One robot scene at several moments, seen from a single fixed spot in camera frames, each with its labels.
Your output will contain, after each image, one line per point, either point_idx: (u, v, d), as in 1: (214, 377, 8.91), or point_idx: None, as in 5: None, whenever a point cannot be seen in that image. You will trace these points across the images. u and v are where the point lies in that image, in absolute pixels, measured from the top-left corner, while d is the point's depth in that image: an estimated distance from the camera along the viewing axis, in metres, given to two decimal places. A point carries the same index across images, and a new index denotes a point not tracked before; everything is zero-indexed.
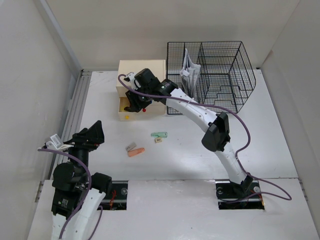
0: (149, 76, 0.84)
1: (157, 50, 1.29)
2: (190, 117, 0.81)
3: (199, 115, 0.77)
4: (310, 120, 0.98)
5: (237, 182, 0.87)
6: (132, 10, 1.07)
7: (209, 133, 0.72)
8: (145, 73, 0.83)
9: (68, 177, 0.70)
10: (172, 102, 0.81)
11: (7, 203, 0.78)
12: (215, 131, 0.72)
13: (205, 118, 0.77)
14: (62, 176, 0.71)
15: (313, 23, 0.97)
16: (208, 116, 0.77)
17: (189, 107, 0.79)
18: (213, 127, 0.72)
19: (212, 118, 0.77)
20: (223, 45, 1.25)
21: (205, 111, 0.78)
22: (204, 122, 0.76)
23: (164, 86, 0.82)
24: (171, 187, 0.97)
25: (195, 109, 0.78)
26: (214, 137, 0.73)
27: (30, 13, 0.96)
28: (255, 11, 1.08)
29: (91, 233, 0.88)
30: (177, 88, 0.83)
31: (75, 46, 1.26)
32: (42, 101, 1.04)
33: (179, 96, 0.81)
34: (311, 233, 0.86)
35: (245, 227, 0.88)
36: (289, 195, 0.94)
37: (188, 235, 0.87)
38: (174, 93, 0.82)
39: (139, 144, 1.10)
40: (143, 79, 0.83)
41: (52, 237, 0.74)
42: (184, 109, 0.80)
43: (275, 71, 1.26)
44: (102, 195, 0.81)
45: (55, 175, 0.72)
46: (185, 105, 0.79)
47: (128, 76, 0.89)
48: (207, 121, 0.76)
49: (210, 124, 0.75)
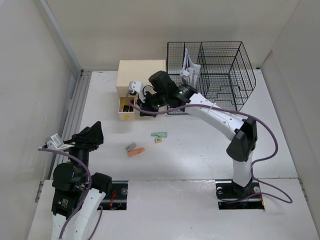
0: (166, 80, 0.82)
1: (157, 50, 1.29)
2: (213, 123, 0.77)
3: (223, 121, 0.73)
4: (310, 120, 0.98)
5: (240, 182, 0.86)
6: (132, 10, 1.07)
7: (235, 141, 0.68)
8: (161, 77, 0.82)
9: (69, 177, 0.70)
10: (193, 109, 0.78)
11: (7, 203, 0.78)
12: (243, 138, 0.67)
13: (230, 124, 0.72)
14: (62, 176, 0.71)
15: (313, 22, 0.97)
16: (233, 121, 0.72)
17: (211, 113, 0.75)
18: (240, 133, 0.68)
19: (238, 124, 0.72)
20: (223, 45, 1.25)
21: (230, 116, 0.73)
22: (229, 128, 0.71)
23: (182, 91, 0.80)
24: (171, 187, 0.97)
25: (219, 115, 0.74)
26: (243, 144, 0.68)
27: (30, 13, 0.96)
28: (254, 11, 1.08)
29: (91, 233, 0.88)
30: (197, 93, 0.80)
31: (75, 47, 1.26)
32: (42, 101, 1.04)
33: (199, 102, 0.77)
34: (311, 233, 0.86)
35: (245, 227, 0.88)
36: (290, 198, 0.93)
37: (188, 235, 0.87)
38: (194, 99, 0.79)
39: (139, 144, 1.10)
40: (159, 82, 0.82)
41: (52, 237, 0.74)
42: (206, 116, 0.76)
43: (275, 71, 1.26)
44: (102, 195, 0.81)
45: (56, 175, 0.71)
46: (207, 111, 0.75)
47: (134, 88, 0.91)
48: (233, 127, 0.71)
49: (237, 130, 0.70)
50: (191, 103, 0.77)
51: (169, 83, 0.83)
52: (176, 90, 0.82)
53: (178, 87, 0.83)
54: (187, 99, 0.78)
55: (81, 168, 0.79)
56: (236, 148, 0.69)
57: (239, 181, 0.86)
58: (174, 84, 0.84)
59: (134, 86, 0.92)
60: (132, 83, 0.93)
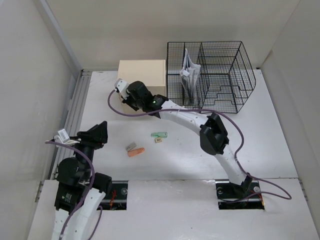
0: (143, 90, 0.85)
1: (157, 50, 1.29)
2: (184, 124, 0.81)
3: (190, 120, 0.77)
4: (310, 120, 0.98)
5: (236, 180, 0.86)
6: (133, 10, 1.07)
7: (202, 136, 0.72)
8: (139, 88, 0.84)
9: (73, 171, 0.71)
10: (166, 115, 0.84)
11: (7, 203, 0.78)
12: (209, 132, 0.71)
13: (196, 121, 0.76)
14: (66, 169, 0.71)
15: (313, 22, 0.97)
16: (199, 119, 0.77)
17: (179, 115, 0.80)
18: (205, 128, 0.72)
19: (203, 120, 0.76)
20: (223, 45, 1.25)
21: (196, 115, 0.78)
22: (195, 125, 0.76)
23: (155, 100, 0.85)
24: (171, 187, 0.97)
25: (186, 115, 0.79)
26: (210, 139, 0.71)
27: (30, 13, 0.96)
28: (255, 11, 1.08)
29: (90, 233, 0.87)
30: (168, 100, 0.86)
31: (75, 46, 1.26)
32: (42, 101, 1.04)
33: (169, 107, 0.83)
34: (311, 233, 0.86)
35: (245, 227, 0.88)
36: (289, 195, 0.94)
37: (188, 235, 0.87)
38: (165, 105, 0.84)
39: (139, 144, 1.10)
40: (137, 93, 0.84)
41: (53, 232, 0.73)
42: (176, 118, 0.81)
43: (276, 71, 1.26)
44: (102, 196, 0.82)
45: (59, 169, 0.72)
46: (176, 113, 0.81)
47: (118, 87, 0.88)
48: (199, 124, 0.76)
49: (201, 126, 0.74)
50: (163, 108, 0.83)
51: (147, 92, 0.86)
52: (151, 100, 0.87)
53: (153, 96, 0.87)
54: (159, 106, 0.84)
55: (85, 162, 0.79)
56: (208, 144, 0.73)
57: (232, 178, 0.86)
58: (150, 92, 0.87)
59: (118, 85, 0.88)
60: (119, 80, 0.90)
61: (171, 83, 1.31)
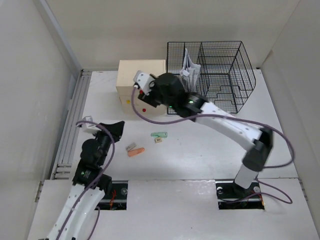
0: (178, 86, 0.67)
1: (157, 50, 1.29)
2: (226, 133, 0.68)
3: (240, 131, 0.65)
4: (310, 121, 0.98)
5: (243, 184, 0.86)
6: (132, 10, 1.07)
7: (255, 153, 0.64)
8: (174, 82, 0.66)
9: (95, 149, 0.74)
10: (204, 120, 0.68)
11: (7, 203, 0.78)
12: (262, 149, 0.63)
13: (248, 134, 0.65)
14: (89, 148, 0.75)
15: (313, 23, 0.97)
16: (250, 131, 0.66)
17: (226, 124, 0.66)
18: (260, 145, 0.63)
19: (255, 133, 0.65)
20: (223, 45, 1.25)
21: (246, 126, 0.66)
22: (247, 139, 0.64)
23: (192, 100, 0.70)
24: (171, 187, 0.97)
25: (235, 125, 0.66)
26: (261, 156, 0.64)
27: (30, 13, 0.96)
28: (255, 11, 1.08)
29: (89, 233, 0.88)
30: (209, 102, 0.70)
31: (75, 46, 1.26)
32: (42, 101, 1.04)
33: (211, 111, 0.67)
34: (311, 233, 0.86)
35: (245, 227, 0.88)
36: (290, 199, 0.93)
37: (188, 235, 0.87)
38: (205, 108, 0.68)
39: (139, 144, 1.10)
40: (171, 89, 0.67)
41: (64, 207, 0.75)
42: (220, 127, 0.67)
43: (276, 71, 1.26)
44: (101, 195, 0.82)
45: (83, 146, 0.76)
46: (221, 121, 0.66)
47: (138, 81, 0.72)
48: (252, 138, 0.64)
49: (255, 141, 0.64)
50: (204, 113, 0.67)
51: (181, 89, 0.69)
52: (184, 99, 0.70)
53: (187, 94, 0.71)
54: (198, 110, 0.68)
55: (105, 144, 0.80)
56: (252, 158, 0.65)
57: (245, 183, 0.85)
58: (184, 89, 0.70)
59: (138, 79, 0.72)
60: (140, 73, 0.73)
61: None
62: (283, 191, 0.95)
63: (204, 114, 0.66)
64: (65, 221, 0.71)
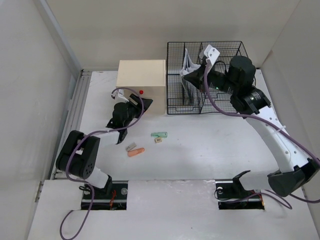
0: (248, 76, 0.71)
1: (157, 50, 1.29)
2: (270, 145, 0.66)
3: (286, 151, 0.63)
4: (310, 121, 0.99)
5: (245, 185, 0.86)
6: (132, 10, 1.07)
7: (290, 178, 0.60)
8: (247, 70, 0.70)
9: (124, 110, 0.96)
10: (256, 122, 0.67)
11: (7, 203, 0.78)
12: (299, 178, 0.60)
13: (292, 157, 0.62)
14: (120, 107, 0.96)
15: (313, 23, 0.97)
16: (298, 156, 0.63)
17: (276, 137, 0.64)
18: (299, 173, 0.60)
19: (300, 161, 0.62)
20: (223, 45, 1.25)
21: (296, 149, 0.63)
22: (289, 162, 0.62)
23: (253, 97, 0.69)
24: (171, 187, 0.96)
25: (284, 142, 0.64)
26: (295, 185, 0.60)
27: (30, 13, 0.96)
28: (255, 12, 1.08)
29: (77, 229, 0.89)
30: (269, 106, 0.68)
31: (75, 46, 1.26)
32: (42, 101, 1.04)
33: (268, 118, 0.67)
34: (311, 233, 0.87)
35: (245, 227, 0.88)
36: (289, 204, 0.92)
37: (188, 235, 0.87)
38: (262, 112, 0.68)
39: (139, 144, 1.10)
40: (242, 75, 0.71)
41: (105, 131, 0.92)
42: (269, 137, 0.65)
43: (276, 71, 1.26)
44: (104, 183, 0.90)
45: (118, 104, 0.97)
46: (273, 132, 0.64)
47: (210, 55, 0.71)
48: (294, 163, 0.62)
49: (296, 168, 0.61)
50: (259, 116, 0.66)
51: (248, 81, 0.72)
52: (247, 93, 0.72)
53: (252, 89, 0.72)
54: (256, 110, 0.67)
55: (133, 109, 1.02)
56: (286, 185, 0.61)
57: (249, 186, 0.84)
58: (251, 82, 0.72)
59: (210, 54, 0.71)
60: (211, 48, 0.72)
61: (171, 83, 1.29)
62: (283, 199, 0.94)
63: (259, 117, 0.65)
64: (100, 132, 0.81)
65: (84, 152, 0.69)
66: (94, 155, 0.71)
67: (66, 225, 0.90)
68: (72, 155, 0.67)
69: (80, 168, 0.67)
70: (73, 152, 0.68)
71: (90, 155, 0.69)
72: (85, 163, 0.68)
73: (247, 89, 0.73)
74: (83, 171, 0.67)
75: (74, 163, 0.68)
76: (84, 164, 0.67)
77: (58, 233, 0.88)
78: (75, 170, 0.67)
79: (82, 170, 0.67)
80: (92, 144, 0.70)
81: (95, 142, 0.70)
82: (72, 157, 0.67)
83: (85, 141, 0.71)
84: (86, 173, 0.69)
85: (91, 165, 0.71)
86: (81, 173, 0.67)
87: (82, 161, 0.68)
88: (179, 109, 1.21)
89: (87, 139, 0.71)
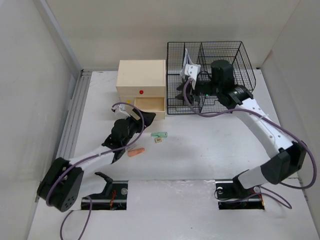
0: (227, 74, 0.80)
1: (157, 50, 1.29)
2: (257, 134, 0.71)
3: (270, 135, 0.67)
4: (310, 121, 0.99)
5: (245, 183, 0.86)
6: (132, 10, 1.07)
7: (277, 160, 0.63)
8: (225, 68, 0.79)
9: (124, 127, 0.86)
10: (242, 114, 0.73)
11: (6, 203, 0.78)
12: (285, 160, 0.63)
13: (277, 141, 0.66)
14: (120, 124, 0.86)
15: (313, 23, 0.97)
16: (282, 139, 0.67)
17: (260, 123, 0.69)
18: (284, 154, 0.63)
19: (284, 143, 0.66)
20: (223, 45, 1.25)
21: (279, 133, 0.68)
22: (274, 145, 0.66)
23: (237, 91, 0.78)
24: (171, 187, 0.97)
25: (268, 128, 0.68)
26: (282, 167, 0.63)
27: (30, 13, 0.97)
28: (255, 11, 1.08)
29: (76, 232, 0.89)
30: (252, 98, 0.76)
31: (75, 47, 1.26)
32: (42, 101, 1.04)
33: (251, 108, 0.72)
34: (311, 233, 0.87)
35: (245, 226, 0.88)
36: (289, 204, 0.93)
37: (188, 235, 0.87)
38: (246, 103, 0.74)
39: (139, 144, 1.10)
40: (222, 73, 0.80)
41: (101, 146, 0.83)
42: (254, 125, 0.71)
43: (275, 71, 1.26)
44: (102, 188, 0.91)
45: (118, 121, 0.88)
46: (257, 120, 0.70)
47: (190, 73, 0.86)
48: (279, 145, 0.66)
49: (281, 150, 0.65)
50: (242, 106, 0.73)
51: (229, 78, 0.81)
52: (231, 88, 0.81)
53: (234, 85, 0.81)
54: (239, 101, 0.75)
55: (134, 124, 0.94)
56: (275, 168, 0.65)
57: (248, 184, 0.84)
58: (232, 79, 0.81)
59: (190, 71, 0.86)
60: (190, 66, 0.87)
61: (171, 82, 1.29)
62: (282, 197, 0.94)
63: (244, 108, 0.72)
64: (88, 158, 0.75)
65: (65, 185, 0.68)
66: (76, 187, 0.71)
67: (66, 226, 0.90)
68: (52, 187, 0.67)
69: (59, 201, 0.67)
70: (54, 183, 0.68)
71: (71, 189, 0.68)
72: (64, 197, 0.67)
73: (230, 85, 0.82)
74: (61, 205, 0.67)
75: (54, 195, 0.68)
76: (63, 197, 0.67)
77: (58, 233, 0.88)
78: (54, 202, 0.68)
79: (60, 203, 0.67)
80: (77, 178, 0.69)
81: (78, 175, 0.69)
82: (52, 189, 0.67)
83: (70, 171, 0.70)
84: (65, 205, 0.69)
85: (72, 197, 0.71)
86: (59, 205, 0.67)
87: (62, 195, 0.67)
88: (179, 109, 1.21)
89: (72, 170, 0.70)
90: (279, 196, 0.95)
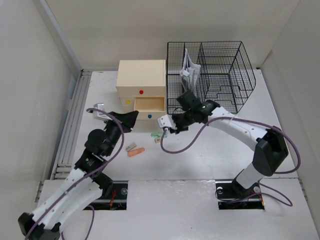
0: (190, 98, 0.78)
1: (157, 50, 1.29)
2: (235, 134, 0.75)
3: (245, 130, 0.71)
4: (310, 121, 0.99)
5: (243, 184, 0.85)
6: (132, 10, 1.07)
7: (260, 151, 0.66)
8: (186, 94, 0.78)
9: (100, 139, 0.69)
10: (214, 122, 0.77)
11: (6, 203, 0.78)
12: (266, 148, 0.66)
13: (252, 133, 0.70)
14: (94, 137, 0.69)
15: (313, 23, 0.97)
16: (256, 130, 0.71)
17: (232, 124, 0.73)
18: (263, 142, 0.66)
19: (260, 133, 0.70)
20: (223, 45, 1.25)
21: (252, 126, 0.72)
22: (251, 137, 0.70)
23: (205, 105, 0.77)
24: (171, 187, 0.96)
25: (240, 125, 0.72)
26: (266, 156, 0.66)
27: (30, 13, 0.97)
28: (255, 11, 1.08)
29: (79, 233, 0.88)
30: (219, 107, 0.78)
31: (75, 47, 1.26)
32: (42, 101, 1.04)
33: (221, 114, 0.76)
34: (311, 233, 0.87)
35: (246, 227, 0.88)
36: (290, 201, 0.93)
37: (188, 235, 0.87)
38: (216, 112, 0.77)
39: (139, 144, 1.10)
40: (184, 100, 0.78)
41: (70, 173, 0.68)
42: (228, 127, 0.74)
43: (275, 71, 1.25)
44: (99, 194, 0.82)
45: (91, 133, 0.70)
46: (228, 122, 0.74)
47: (163, 124, 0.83)
48: (256, 136, 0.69)
49: (259, 139, 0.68)
50: (213, 116, 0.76)
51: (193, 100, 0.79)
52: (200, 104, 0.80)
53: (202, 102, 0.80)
54: (209, 112, 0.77)
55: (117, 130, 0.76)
56: (262, 160, 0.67)
57: (247, 183, 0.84)
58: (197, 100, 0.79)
59: (163, 122, 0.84)
60: (160, 118, 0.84)
61: (171, 83, 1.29)
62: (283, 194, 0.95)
63: (214, 117, 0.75)
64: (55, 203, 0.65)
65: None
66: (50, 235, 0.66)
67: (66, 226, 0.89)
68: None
69: None
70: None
71: None
72: None
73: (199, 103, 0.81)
74: None
75: None
76: None
77: None
78: None
79: None
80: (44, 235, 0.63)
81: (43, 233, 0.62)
82: None
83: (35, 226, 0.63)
84: None
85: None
86: None
87: None
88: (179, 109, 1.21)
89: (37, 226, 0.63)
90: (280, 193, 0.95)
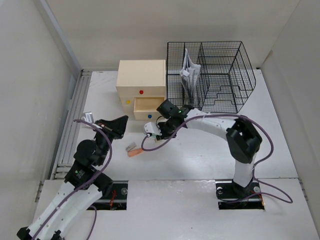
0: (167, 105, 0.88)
1: (157, 50, 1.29)
2: (210, 131, 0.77)
3: (216, 124, 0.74)
4: (310, 121, 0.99)
5: (242, 182, 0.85)
6: (132, 10, 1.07)
7: (231, 140, 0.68)
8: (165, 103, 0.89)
9: (89, 152, 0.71)
10: (191, 123, 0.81)
11: (6, 203, 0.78)
12: (236, 136, 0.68)
13: (222, 125, 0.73)
14: (83, 150, 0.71)
15: (313, 23, 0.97)
16: (226, 122, 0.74)
17: (205, 121, 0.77)
18: (233, 131, 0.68)
19: (230, 124, 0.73)
20: (223, 45, 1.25)
21: (222, 119, 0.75)
22: (222, 129, 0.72)
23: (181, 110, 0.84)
24: (171, 187, 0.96)
25: (212, 120, 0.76)
26: (239, 144, 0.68)
27: (30, 13, 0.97)
28: (255, 11, 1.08)
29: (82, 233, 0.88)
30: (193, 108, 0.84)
31: (75, 47, 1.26)
32: (42, 101, 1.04)
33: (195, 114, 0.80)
34: (311, 233, 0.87)
35: (246, 227, 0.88)
36: (290, 198, 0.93)
37: (188, 235, 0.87)
38: (191, 114, 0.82)
39: (139, 144, 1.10)
40: (163, 109, 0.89)
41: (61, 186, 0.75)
42: (203, 125, 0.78)
43: (275, 71, 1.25)
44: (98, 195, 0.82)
45: (80, 145, 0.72)
46: (201, 120, 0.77)
47: (147, 131, 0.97)
48: (226, 127, 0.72)
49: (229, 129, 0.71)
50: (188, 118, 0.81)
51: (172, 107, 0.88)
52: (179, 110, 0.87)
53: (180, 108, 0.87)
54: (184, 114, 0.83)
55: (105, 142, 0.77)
56: (236, 148, 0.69)
57: (244, 182, 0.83)
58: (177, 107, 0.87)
59: (147, 129, 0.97)
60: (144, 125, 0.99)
61: (171, 83, 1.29)
62: (284, 191, 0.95)
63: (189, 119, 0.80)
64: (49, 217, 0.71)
65: None
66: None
67: None
68: None
69: None
70: None
71: None
72: None
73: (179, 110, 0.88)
74: None
75: None
76: None
77: None
78: None
79: None
80: None
81: None
82: None
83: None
84: None
85: None
86: None
87: None
88: None
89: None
90: (280, 191, 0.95)
